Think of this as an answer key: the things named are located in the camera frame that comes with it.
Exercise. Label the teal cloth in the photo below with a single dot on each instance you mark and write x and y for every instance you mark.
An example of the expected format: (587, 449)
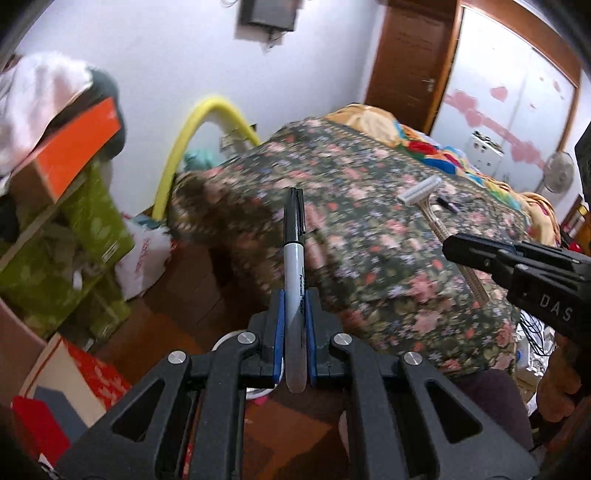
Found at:
(199, 159)

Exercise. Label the colourful patchwork quilt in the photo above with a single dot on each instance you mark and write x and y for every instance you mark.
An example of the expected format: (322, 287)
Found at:
(438, 152)

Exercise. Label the small black wall monitor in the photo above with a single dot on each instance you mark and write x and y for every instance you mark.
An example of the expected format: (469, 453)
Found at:
(270, 11)

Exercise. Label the floral blanket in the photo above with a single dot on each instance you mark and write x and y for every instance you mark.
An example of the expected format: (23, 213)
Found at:
(360, 240)

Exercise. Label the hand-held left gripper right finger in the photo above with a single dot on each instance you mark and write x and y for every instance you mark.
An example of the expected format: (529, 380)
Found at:
(313, 341)

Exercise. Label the plain red box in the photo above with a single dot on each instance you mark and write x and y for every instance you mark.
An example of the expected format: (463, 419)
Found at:
(34, 424)

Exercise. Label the white sliding door wardrobe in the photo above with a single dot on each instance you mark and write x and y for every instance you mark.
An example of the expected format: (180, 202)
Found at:
(508, 69)

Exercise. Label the green patterned box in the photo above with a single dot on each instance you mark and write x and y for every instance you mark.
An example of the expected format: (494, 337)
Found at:
(46, 281)
(99, 217)

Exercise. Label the white cloth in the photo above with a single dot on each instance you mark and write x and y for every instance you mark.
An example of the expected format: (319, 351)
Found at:
(32, 101)

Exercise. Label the short black and purple marker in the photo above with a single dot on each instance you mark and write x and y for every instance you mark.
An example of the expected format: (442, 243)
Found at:
(447, 204)

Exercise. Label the small white cabinet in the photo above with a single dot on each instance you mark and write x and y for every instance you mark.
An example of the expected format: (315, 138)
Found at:
(485, 154)

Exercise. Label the grey marker with black cap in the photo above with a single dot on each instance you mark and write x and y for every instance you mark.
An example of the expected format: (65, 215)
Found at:
(294, 258)

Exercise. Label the brown cardboard box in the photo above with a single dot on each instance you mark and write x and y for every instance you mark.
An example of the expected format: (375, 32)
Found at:
(18, 337)

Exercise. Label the white plastic bag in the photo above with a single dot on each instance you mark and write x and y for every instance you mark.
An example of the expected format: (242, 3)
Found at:
(143, 258)

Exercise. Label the person's right leg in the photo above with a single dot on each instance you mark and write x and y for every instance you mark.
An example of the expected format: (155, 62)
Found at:
(489, 401)

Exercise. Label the standing fan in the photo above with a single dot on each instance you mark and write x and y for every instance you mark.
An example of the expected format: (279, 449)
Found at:
(558, 170)

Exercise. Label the white disposable razor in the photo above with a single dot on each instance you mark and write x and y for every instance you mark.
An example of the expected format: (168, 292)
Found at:
(436, 217)

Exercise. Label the pink heart stickers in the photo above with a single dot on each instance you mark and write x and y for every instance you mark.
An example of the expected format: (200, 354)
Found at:
(480, 115)

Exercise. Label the yellow foam tube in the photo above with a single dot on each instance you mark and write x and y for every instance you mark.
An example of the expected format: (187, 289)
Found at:
(178, 147)

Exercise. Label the orange box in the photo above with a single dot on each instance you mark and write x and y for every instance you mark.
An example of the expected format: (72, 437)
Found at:
(74, 147)

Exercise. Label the wooden headboard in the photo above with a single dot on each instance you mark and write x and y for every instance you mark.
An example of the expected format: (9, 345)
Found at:
(579, 214)

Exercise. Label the dark grey cloth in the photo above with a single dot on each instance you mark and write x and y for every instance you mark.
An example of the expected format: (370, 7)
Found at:
(111, 101)

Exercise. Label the red patterned box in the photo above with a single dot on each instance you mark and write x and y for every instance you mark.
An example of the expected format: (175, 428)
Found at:
(92, 374)

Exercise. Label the person's right hand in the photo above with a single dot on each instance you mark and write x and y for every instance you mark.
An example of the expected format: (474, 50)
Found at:
(561, 374)

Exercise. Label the brown wooden door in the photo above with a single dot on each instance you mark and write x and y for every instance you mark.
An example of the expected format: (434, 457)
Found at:
(406, 60)

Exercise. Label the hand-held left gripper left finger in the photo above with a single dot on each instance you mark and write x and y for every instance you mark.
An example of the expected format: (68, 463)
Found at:
(277, 332)

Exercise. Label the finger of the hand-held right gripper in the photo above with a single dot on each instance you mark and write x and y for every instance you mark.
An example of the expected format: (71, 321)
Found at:
(545, 256)
(471, 254)

